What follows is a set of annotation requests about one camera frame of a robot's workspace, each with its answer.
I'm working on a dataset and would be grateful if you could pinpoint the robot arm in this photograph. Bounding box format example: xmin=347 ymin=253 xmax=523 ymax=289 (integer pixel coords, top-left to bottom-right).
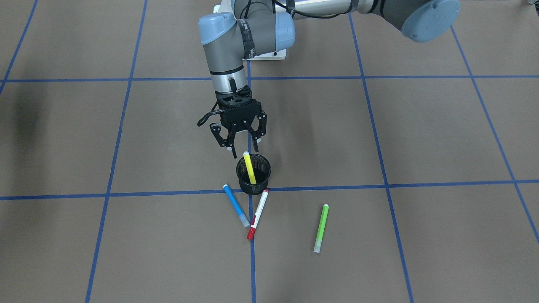
xmin=197 ymin=0 xmax=460 ymax=158

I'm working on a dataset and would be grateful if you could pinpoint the white red-capped marker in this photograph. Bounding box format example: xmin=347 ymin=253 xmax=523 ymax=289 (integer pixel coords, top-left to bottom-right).
xmin=246 ymin=189 xmax=269 ymax=240

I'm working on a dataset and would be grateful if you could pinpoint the green highlighter pen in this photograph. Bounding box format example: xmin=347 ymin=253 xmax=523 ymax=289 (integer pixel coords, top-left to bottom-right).
xmin=312 ymin=204 xmax=329 ymax=254

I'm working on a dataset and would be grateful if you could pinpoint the yellow highlighter pen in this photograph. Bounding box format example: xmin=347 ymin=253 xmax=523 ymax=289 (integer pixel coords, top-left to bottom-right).
xmin=243 ymin=151 xmax=257 ymax=185

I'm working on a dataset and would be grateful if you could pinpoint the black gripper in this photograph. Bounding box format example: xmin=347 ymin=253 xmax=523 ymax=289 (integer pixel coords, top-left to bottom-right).
xmin=211 ymin=88 xmax=267 ymax=159

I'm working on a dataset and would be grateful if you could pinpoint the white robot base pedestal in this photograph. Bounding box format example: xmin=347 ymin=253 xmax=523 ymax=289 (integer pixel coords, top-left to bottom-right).
xmin=213 ymin=0 xmax=287 ymax=61

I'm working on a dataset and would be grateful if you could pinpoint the blue highlighter pen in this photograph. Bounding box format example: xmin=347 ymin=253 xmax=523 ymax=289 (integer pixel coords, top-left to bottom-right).
xmin=223 ymin=184 xmax=250 ymax=228

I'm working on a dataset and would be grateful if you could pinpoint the black mesh pen cup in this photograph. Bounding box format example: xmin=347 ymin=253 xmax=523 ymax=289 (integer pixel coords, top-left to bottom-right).
xmin=235 ymin=154 xmax=271 ymax=196

